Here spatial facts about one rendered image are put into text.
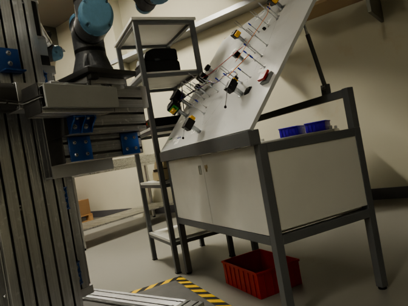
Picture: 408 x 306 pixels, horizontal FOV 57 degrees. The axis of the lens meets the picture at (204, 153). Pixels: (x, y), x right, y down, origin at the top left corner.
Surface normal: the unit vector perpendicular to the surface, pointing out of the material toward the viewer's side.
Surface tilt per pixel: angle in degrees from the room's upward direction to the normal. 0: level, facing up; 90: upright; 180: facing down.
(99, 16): 97
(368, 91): 90
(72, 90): 90
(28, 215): 90
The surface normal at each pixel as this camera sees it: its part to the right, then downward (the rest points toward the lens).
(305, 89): -0.60, 0.10
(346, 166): 0.42, -0.08
